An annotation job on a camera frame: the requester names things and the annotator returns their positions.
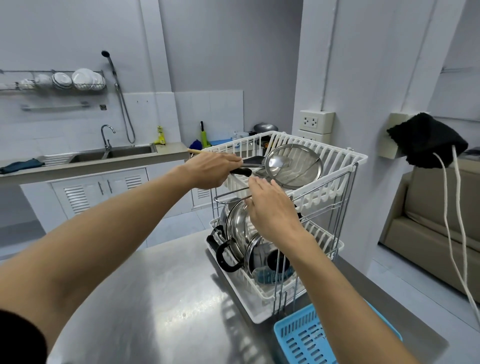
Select person's left hand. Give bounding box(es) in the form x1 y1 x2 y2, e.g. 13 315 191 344
182 151 245 190

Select person's right hand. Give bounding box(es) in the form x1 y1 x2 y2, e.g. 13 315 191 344
243 176 301 248

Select wide steel pan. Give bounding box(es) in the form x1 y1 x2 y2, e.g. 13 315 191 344
215 198 303 274

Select steel lid with black knob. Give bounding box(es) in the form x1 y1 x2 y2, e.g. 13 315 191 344
243 232 301 288

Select black spatula with wooden handle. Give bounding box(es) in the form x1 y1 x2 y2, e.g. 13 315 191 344
186 148 266 170

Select small steel pot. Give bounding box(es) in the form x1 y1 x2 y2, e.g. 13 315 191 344
206 202 235 256

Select steel spoon with black handle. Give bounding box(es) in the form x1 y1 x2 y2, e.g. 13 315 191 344
229 154 292 178

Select wire mesh strainer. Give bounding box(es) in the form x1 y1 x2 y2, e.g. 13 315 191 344
212 143 325 206

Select white two-tier dish rack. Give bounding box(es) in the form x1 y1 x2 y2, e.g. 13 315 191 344
205 131 369 325

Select blue plastic basket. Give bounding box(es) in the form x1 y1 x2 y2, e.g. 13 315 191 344
273 299 404 364

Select person's right forearm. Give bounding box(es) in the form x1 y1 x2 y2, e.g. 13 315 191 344
284 232 421 364

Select person's left forearm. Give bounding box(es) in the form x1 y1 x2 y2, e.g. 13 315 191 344
0 164 196 350

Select grey kitchen counter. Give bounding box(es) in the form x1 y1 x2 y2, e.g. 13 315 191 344
0 142 190 185

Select person's black left sleeve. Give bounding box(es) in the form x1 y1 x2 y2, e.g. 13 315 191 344
0 309 50 364

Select white louvred cabinet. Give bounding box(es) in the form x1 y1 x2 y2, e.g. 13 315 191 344
20 166 188 233
189 183 226 213

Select dark grey wok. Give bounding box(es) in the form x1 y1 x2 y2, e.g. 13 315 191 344
253 121 279 136

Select steel double sink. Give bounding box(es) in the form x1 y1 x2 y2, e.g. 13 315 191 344
69 144 158 164

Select chrome faucet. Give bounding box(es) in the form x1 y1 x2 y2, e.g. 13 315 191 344
100 124 116 152

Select beige sofa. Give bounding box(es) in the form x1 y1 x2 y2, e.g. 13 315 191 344
378 157 480 305

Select stack of white plates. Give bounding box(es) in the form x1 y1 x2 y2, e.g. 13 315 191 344
71 68 107 92

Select chrome towel bar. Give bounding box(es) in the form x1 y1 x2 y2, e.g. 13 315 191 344
21 101 91 112

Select black cloth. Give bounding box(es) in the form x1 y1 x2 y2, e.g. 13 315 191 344
386 112 470 170

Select white bowls with dark rim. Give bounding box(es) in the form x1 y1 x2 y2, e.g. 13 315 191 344
51 71 73 90

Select dark blue cloth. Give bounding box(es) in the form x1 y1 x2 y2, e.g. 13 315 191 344
0 158 46 175

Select white wall socket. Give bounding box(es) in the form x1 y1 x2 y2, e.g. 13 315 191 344
299 109 336 143

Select shower head with hose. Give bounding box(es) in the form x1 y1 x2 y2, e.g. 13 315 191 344
101 50 137 145

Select white cord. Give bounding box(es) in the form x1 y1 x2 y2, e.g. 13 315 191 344
433 144 480 320

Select wire wall dish rack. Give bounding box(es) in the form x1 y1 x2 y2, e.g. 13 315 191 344
0 68 108 93

